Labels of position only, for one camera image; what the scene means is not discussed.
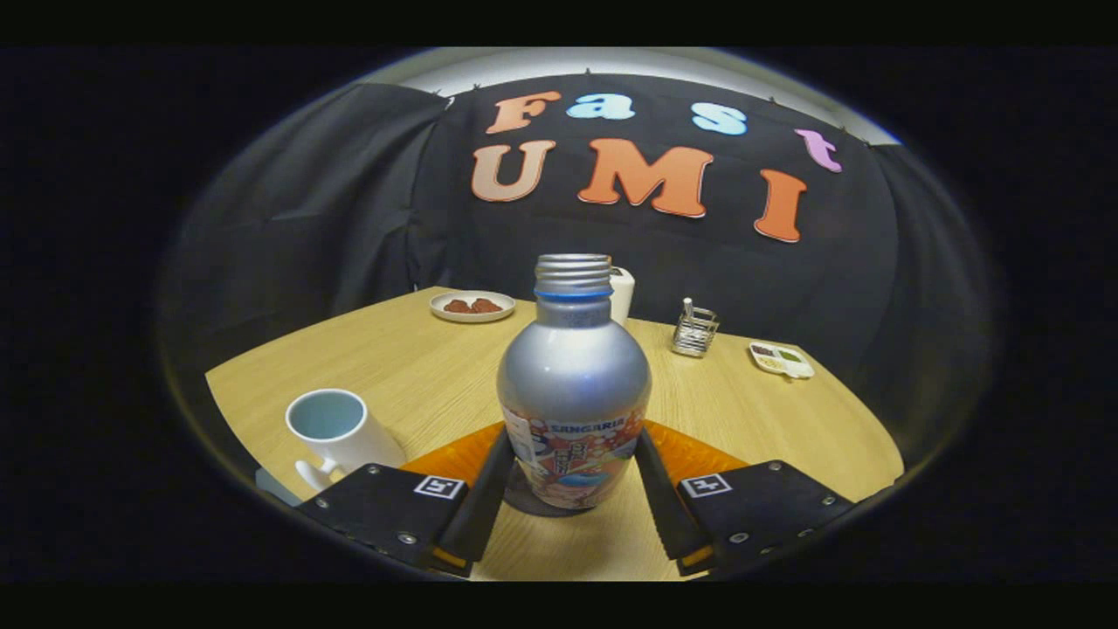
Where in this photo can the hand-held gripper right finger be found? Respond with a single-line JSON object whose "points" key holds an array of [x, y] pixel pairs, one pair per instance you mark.
{"points": [[664, 511]]}

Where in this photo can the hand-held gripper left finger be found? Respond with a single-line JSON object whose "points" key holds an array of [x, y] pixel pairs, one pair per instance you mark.
{"points": [[480, 511]]}

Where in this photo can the dark brown round coaster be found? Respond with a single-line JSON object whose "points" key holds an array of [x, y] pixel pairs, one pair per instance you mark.
{"points": [[517, 500]]}

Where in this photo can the white cup with blue inside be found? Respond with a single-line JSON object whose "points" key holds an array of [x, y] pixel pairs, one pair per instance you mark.
{"points": [[349, 441]]}

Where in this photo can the silver bottle with colourful label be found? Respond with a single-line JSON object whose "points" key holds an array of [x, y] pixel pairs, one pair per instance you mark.
{"points": [[572, 367]]}

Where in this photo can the wooden table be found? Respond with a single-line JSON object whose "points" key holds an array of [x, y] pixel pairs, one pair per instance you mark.
{"points": [[742, 419]]}

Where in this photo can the white divided tray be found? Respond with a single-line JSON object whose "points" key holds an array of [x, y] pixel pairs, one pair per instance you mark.
{"points": [[782, 360]]}

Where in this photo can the white round plate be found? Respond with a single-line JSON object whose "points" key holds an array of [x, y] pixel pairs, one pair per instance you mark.
{"points": [[472, 316]]}

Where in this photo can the red food piece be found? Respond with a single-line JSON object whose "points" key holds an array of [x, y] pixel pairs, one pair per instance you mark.
{"points": [[486, 306], [457, 307]]}

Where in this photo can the white toaster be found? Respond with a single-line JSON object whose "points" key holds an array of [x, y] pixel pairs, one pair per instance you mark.
{"points": [[622, 297]]}

